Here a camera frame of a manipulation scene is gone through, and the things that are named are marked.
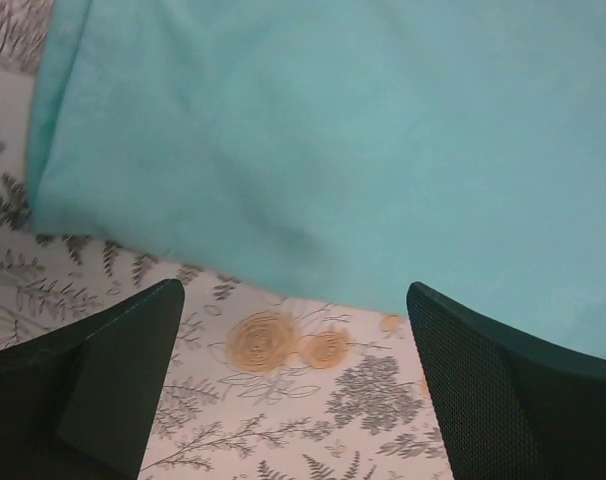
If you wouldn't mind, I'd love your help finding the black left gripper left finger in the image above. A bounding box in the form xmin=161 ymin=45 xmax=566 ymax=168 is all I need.
xmin=0 ymin=279 xmax=185 ymax=479

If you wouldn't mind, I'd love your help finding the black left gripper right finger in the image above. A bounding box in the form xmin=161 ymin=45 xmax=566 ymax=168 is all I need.
xmin=407 ymin=282 xmax=606 ymax=479

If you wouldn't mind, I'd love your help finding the teal t shirt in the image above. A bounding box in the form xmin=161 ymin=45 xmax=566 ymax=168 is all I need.
xmin=26 ymin=1 xmax=606 ymax=359

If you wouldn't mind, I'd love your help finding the floral patterned table mat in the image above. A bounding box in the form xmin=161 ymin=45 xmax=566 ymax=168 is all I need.
xmin=0 ymin=1 xmax=452 ymax=479

